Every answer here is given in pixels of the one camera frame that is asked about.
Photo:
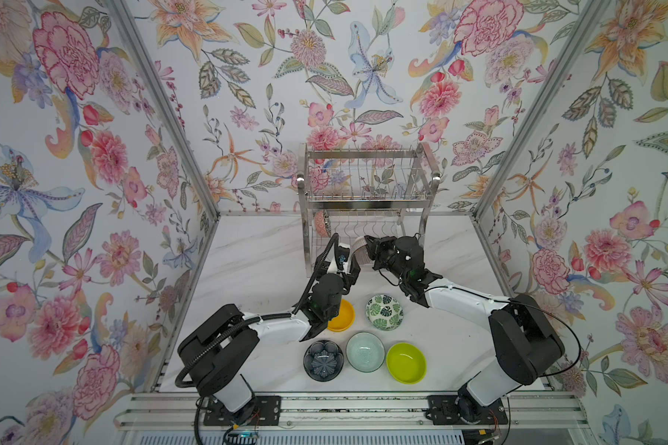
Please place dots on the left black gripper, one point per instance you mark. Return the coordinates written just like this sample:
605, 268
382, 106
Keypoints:
352, 279

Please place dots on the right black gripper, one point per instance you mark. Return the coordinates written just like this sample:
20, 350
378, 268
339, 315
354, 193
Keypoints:
383, 245

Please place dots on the pink striped bowl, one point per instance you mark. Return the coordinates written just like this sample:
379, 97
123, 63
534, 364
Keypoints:
359, 255

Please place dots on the yellow bowl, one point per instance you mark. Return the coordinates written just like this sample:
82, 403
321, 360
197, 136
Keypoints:
345, 319

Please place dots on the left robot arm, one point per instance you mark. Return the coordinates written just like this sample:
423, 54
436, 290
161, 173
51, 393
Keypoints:
213, 354

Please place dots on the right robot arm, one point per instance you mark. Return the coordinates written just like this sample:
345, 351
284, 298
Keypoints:
525, 343

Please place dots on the steel two-tier dish rack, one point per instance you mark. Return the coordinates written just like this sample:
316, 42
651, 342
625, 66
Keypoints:
378, 192

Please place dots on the green leaf pattern bowl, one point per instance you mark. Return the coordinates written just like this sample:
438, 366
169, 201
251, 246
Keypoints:
384, 312

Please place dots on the pale celadon bowl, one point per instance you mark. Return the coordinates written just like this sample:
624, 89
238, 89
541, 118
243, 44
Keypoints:
365, 352

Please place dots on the dark blue flower bowl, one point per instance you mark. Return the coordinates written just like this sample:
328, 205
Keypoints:
323, 361

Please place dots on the lime green bowl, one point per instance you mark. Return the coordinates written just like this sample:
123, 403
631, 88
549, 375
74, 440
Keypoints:
406, 363

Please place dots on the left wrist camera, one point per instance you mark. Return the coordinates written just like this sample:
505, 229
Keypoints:
342, 258

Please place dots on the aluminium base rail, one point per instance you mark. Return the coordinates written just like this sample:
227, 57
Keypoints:
361, 410

